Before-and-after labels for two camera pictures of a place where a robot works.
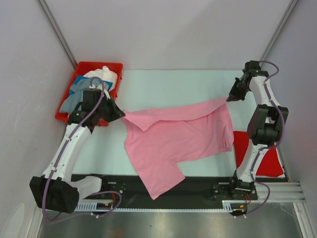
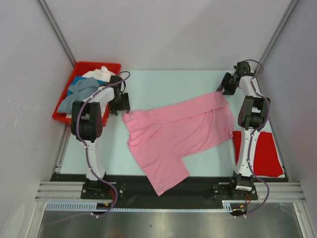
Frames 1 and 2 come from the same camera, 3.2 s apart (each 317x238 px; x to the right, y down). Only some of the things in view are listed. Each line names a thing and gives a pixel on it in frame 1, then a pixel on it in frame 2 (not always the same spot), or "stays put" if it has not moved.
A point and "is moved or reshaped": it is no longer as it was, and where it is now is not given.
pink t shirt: [158, 137] is moved or reshaped
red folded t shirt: [271, 165] stays put
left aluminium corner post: [57, 31] stays put
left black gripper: [117, 113] → [124, 106]
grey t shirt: [69, 104] stays put
